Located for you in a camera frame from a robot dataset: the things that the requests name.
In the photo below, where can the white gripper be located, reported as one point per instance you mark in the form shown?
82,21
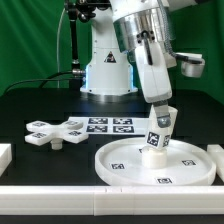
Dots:
155,82

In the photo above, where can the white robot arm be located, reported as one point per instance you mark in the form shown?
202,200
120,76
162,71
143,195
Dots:
140,28

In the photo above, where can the white round table top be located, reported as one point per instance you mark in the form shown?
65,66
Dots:
127,162

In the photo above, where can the white sheet with markers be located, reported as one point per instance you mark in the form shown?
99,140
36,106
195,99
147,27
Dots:
112,125

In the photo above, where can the white right fence block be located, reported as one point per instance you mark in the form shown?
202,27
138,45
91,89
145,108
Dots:
217,154

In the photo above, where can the white fence block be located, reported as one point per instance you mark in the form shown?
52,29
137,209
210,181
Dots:
217,154
5,157

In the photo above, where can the white cross-shaped table base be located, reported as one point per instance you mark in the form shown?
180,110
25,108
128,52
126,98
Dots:
43,132

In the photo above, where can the white left fence block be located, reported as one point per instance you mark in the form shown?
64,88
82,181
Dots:
5,157

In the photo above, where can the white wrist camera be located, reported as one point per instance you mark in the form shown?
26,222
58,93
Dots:
192,65

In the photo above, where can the black camera stand pole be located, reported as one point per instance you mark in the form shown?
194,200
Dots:
82,10

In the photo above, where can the white front fence rail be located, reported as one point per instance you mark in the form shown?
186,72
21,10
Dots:
107,200

